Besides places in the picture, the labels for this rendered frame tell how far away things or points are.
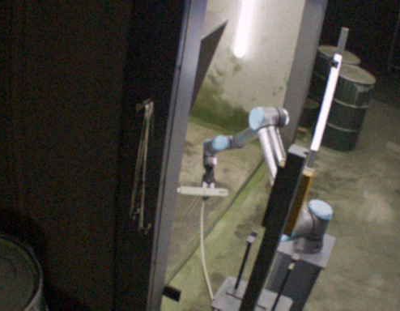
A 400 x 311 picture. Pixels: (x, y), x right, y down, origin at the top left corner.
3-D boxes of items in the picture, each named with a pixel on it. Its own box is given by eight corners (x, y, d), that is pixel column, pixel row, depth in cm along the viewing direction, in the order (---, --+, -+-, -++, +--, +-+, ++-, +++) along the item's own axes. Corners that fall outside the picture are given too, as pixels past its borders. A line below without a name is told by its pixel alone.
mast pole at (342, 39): (293, 207, 401) (342, 27, 317) (295, 205, 405) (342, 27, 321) (298, 210, 399) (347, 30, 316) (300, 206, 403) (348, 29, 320)
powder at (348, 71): (327, 61, 507) (327, 59, 506) (369, 73, 502) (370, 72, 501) (331, 75, 461) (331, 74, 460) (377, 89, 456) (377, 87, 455)
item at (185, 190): (222, 196, 325) (228, 188, 303) (222, 203, 323) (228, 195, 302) (151, 191, 319) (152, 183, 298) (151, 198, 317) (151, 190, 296)
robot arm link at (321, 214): (329, 235, 253) (339, 210, 244) (307, 242, 245) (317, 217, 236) (315, 219, 264) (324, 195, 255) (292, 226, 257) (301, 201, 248)
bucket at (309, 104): (310, 132, 535) (316, 110, 521) (287, 124, 544) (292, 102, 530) (316, 122, 560) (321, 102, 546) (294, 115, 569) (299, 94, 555)
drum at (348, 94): (309, 125, 552) (326, 57, 507) (353, 136, 547) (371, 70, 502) (311, 147, 502) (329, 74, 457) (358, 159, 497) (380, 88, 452)
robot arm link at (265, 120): (315, 233, 238) (278, 101, 256) (290, 240, 231) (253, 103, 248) (299, 238, 252) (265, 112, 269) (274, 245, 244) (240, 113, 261)
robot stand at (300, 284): (304, 305, 300) (336, 237, 268) (291, 334, 276) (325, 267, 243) (265, 291, 310) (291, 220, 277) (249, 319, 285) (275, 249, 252)
